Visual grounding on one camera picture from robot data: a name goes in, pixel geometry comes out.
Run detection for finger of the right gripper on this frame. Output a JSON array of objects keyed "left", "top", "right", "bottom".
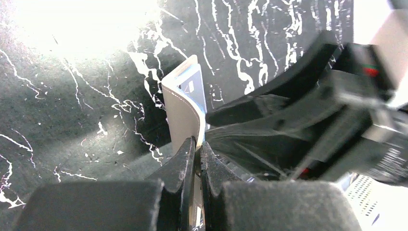
[{"left": 206, "top": 105, "right": 360, "bottom": 180}]

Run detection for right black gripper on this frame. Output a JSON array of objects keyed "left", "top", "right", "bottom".
[{"left": 205, "top": 30, "right": 408, "bottom": 187}]

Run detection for silver metal card holder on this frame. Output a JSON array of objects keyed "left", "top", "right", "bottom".
[{"left": 162, "top": 54, "right": 206, "bottom": 231}]

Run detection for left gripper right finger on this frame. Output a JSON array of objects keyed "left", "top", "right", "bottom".
[{"left": 200, "top": 142, "right": 361, "bottom": 231}]

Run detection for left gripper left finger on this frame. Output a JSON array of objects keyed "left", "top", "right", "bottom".
[{"left": 13, "top": 137, "right": 196, "bottom": 231}]

